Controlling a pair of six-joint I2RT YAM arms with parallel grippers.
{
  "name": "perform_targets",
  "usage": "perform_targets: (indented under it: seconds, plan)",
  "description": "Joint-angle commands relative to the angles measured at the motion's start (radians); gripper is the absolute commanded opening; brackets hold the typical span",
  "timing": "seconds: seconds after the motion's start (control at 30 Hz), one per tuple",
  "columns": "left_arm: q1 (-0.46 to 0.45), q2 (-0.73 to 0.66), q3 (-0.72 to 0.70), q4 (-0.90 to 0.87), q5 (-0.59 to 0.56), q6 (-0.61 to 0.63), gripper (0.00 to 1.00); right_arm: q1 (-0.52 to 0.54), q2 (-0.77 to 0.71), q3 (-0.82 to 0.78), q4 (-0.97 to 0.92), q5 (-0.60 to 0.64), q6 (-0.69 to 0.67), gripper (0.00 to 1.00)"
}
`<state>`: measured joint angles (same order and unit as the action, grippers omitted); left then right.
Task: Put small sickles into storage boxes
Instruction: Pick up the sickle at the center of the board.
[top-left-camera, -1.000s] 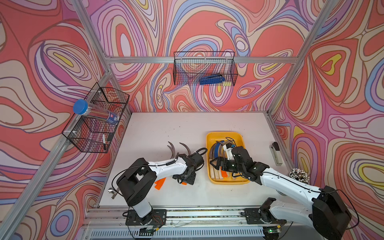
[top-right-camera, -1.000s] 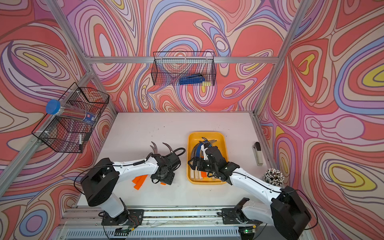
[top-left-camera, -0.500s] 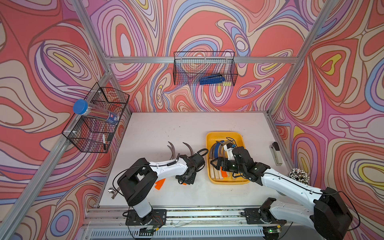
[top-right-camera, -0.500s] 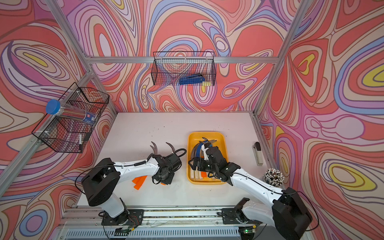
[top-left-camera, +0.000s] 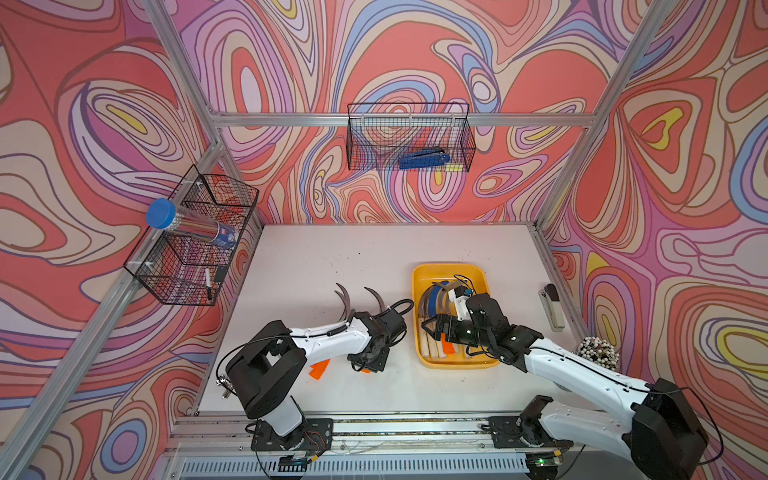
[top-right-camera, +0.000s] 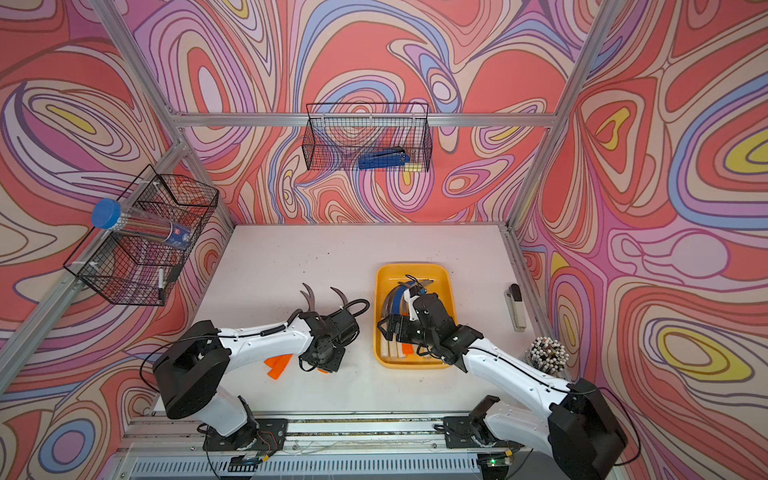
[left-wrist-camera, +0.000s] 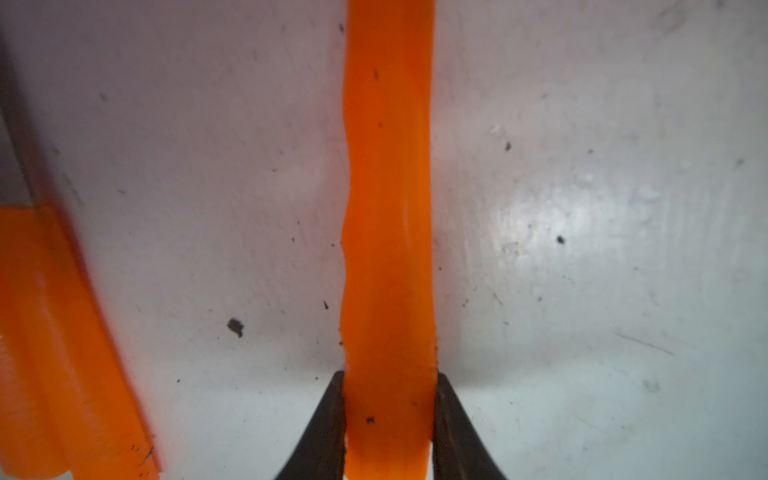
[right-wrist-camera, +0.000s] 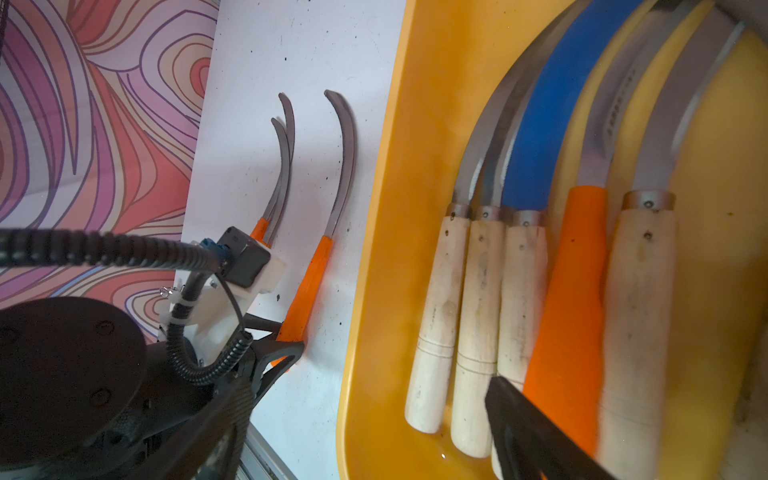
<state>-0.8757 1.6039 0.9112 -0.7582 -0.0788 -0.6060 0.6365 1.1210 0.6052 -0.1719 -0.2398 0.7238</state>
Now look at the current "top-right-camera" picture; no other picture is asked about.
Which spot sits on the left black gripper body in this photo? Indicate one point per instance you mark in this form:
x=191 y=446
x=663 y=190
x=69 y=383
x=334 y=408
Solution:
x=331 y=361

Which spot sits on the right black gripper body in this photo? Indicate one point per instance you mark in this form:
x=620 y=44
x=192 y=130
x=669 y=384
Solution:
x=412 y=332

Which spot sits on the blue blade wooden sickle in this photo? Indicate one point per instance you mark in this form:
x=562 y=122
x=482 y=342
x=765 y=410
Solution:
x=393 y=304

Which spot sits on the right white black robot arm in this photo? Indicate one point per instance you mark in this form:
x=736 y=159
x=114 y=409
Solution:
x=570 y=422

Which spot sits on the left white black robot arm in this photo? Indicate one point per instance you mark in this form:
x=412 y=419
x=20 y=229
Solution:
x=190 y=371

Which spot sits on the yellow plastic tray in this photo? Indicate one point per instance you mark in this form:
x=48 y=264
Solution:
x=390 y=276

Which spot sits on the blue tool in basket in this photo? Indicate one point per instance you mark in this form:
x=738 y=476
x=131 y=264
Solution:
x=384 y=158

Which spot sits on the clear tube with blue cap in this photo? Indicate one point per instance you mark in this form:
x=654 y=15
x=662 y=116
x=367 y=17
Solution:
x=111 y=215

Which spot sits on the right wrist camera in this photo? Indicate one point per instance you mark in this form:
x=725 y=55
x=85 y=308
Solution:
x=409 y=299

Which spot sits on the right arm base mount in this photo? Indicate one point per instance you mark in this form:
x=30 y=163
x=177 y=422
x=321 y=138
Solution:
x=471 y=430

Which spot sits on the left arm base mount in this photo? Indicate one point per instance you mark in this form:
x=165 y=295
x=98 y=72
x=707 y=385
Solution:
x=264 y=435

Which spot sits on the black wire basket back wall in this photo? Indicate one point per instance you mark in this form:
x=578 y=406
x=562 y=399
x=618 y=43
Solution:
x=338 y=133

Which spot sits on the black wire basket wall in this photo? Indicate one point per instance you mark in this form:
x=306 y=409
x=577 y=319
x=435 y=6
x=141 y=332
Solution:
x=140 y=241
x=338 y=133

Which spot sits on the black wire basket left wall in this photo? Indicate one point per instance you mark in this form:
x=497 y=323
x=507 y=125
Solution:
x=140 y=241

